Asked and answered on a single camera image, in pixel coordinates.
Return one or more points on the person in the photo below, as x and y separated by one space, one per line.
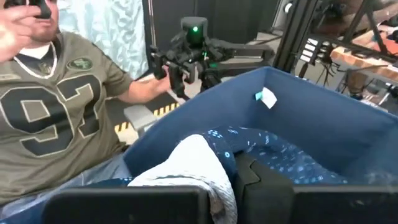
46 109

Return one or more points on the black metal stand post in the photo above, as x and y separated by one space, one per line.
293 31

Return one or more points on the grey platform with hazard stripes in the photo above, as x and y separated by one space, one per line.
140 116

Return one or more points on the wooden workbench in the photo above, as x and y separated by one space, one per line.
360 60

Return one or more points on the navy white striped fabric basket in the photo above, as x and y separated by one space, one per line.
311 118

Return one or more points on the light blue curtain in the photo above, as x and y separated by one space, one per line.
109 34

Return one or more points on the light blue patterned shirt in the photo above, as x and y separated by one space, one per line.
192 161

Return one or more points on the person's hand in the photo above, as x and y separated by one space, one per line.
163 84
15 31

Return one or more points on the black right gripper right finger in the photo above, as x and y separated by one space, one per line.
264 199

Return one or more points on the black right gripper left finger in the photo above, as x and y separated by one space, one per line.
124 205

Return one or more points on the navy dotted shirt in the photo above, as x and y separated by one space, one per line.
280 161

